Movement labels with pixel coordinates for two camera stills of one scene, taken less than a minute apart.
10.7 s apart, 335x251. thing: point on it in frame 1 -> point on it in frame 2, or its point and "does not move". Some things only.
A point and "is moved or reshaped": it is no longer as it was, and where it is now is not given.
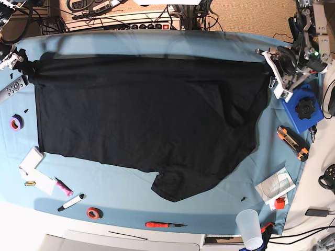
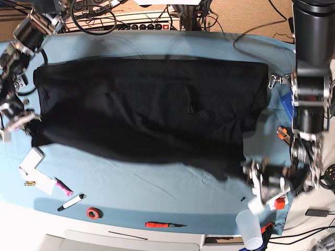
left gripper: [291, 68] -> [269, 183]
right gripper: [13, 58] -> [13, 116]
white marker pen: [71, 203] does not move
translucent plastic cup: [248, 221] does not move
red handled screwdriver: [162, 225] does not move
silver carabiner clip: [272, 84] does not move
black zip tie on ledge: [145, 239] does not move
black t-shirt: [190, 121] is moved or reshaped
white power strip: [141, 20] does not move
